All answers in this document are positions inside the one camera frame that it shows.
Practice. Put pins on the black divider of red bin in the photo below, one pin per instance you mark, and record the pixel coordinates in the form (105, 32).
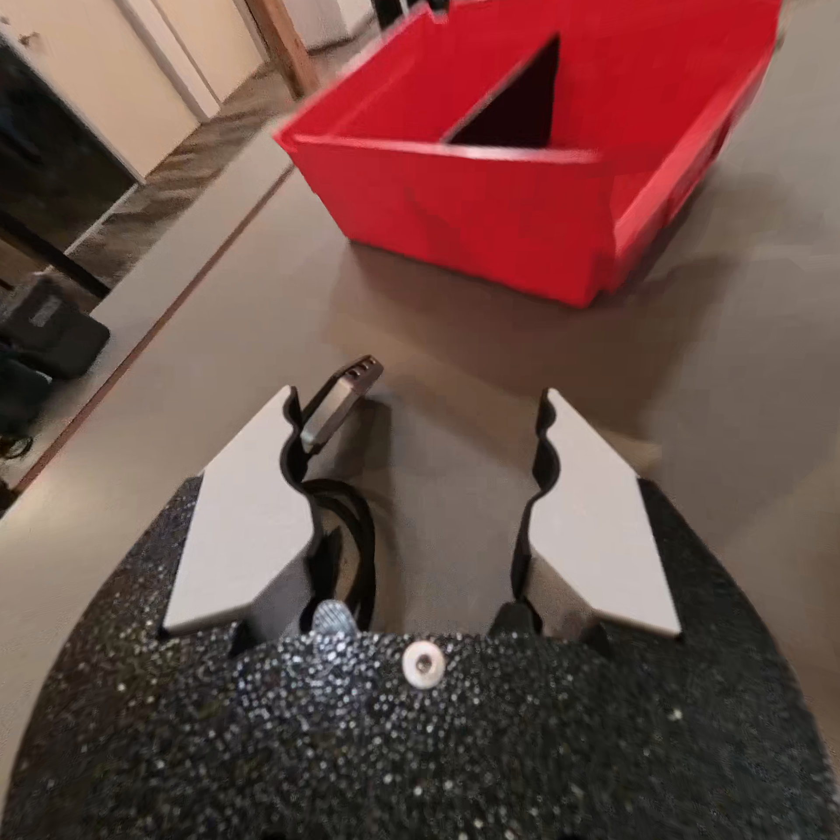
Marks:
(518, 111)

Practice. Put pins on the red plastic bin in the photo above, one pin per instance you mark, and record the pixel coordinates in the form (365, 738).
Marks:
(492, 216)

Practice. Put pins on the white low cabinet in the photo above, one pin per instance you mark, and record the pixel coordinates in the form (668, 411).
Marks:
(177, 59)

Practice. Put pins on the wooden beam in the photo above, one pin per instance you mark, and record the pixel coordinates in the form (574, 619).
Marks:
(282, 46)

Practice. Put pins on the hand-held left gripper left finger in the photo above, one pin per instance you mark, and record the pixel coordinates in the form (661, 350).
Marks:
(243, 525)

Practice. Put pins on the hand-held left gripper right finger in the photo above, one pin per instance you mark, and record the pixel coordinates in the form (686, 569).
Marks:
(604, 518)

